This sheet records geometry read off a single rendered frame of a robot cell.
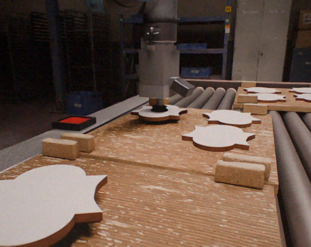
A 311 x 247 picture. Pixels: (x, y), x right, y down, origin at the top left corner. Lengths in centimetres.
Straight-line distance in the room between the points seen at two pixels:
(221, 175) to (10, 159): 36
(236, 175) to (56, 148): 26
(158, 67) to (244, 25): 435
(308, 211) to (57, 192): 28
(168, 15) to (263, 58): 436
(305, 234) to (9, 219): 28
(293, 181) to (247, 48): 452
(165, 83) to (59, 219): 43
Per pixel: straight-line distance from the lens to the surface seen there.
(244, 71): 492
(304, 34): 519
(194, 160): 42
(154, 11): 62
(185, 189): 34
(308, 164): 55
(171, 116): 62
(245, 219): 30
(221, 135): 52
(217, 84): 138
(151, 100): 81
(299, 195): 41
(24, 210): 27
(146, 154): 44
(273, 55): 496
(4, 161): 53
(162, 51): 60
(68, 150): 43
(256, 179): 35
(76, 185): 29
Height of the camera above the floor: 110
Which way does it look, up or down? 15 degrees down
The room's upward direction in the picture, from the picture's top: straight up
